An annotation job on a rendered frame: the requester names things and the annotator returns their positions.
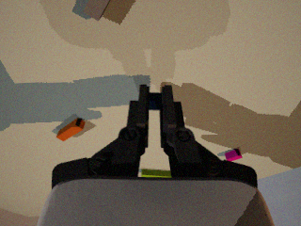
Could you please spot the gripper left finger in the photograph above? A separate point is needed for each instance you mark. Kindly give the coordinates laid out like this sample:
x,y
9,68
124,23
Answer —
x,y
118,158

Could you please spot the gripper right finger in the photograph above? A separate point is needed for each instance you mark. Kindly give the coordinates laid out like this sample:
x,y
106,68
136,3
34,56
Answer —
x,y
188,158

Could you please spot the orange rod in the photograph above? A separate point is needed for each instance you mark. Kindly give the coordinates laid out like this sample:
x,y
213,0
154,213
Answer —
x,y
71,129

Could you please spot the lime green rod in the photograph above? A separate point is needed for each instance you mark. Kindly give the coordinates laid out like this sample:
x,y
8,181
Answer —
x,y
155,173

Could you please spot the small blue block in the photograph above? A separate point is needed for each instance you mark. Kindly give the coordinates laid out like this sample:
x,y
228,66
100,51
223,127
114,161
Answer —
x,y
155,101

